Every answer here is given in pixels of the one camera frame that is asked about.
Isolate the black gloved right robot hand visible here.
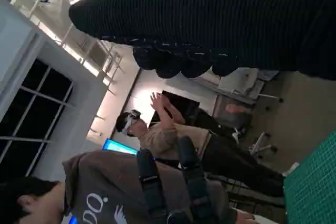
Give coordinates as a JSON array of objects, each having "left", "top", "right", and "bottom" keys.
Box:
[{"left": 68, "top": 0, "right": 336, "bottom": 82}]

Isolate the small blue lit monitor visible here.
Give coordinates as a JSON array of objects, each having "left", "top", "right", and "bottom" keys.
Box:
[{"left": 101, "top": 137, "right": 139, "bottom": 156}]

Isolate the black switched-off monitor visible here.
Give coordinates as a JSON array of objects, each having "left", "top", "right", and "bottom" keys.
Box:
[{"left": 149, "top": 90, "right": 201, "bottom": 130}]

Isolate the grey office chair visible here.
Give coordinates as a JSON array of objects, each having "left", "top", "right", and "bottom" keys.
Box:
[{"left": 211, "top": 68, "right": 286, "bottom": 161}]

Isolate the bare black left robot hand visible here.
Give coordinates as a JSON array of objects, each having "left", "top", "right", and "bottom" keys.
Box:
[{"left": 135, "top": 135, "right": 222, "bottom": 224}]

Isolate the dark window with white frame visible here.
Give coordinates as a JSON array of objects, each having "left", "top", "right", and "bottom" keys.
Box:
[{"left": 0, "top": 58, "right": 76, "bottom": 183}]

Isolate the green cutting mat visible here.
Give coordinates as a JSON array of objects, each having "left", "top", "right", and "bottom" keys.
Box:
[{"left": 283, "top": 129, "right": 336, "bottom": 224}]

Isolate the person in black trousers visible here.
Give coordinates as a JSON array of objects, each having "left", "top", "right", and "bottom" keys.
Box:
[{"left": 115, "top": 91, "right": 286, "bottom": 198}]

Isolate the person in light trousers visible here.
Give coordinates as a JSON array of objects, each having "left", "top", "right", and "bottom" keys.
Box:
[{"left": 0, "top": 150, "right": 257, "bottom": 224}]

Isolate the white VR headset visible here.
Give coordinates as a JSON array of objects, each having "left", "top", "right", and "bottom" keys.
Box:
[{"left": 122, "top": 109, "right": 144, "bottom": 137}]

